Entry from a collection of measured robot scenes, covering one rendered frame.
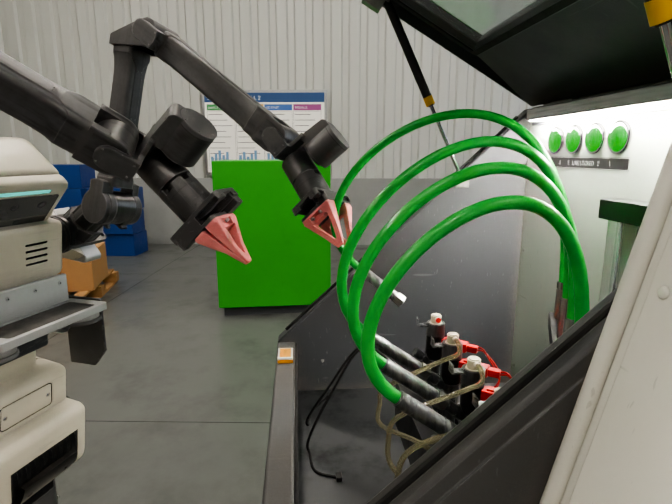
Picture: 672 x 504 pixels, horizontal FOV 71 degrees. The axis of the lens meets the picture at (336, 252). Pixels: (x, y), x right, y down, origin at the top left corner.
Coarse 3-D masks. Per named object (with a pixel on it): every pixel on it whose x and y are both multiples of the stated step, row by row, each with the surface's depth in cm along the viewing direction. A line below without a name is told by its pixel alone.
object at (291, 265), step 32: (224, 160) 401; (256, 160) 401; (256, 192) 384; (288, 192) 387; (256, 224) 389; (288, 224) 392; (224, 256) 391; (256, 256) 394; (288, 256) 398; (320, 256) 401; (224, 288) 396; (256, 288) 400; (288, 288) 403; (320, 288) 407
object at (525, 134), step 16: (448, 112) 74; (464, 112) 73; (480, 112) 72; (400, 128) 76; (416, 128) 76; (512, 128) 71; (384, 144) 78; (528, 144) 72; (368, 160) 79; (352, 176) 80; (336, 208) 82; (560, 240) 73; (560, 256) 73; (560, 272) 73; (560, 288) 73
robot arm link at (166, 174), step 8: (152, 152) 66; (160, 152) 67; (144, 160) 66; (152, 160) 66; (160, 160) 66; (168, 160) 67; (144, 168) 66; (152, 168) 66; (160, 168) 66; (168, 168) 66; (176, 168) 67; (184, 168) 68; (144, 176) 67; (152, 176) 66; (160, 176) 66; (168, 176) 66; (176, 176) 67; (152, 184) 67; (160, 184) 66; (168, 184) 67; (160, 192) 67
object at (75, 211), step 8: (72, 208) 110; (80, 208) 108; (64, 216) 110; (72, 216) 108; (80, 216) 107; (72, 224) 108; (80, 224) 108; (88, 224) 108; (96, 224) 109; (80, 232) 109; (88, 232) 110; (96, 232) 112; (80, 240) 110; (88, 240) 112; (96, 240) 115; (72, 248) 109
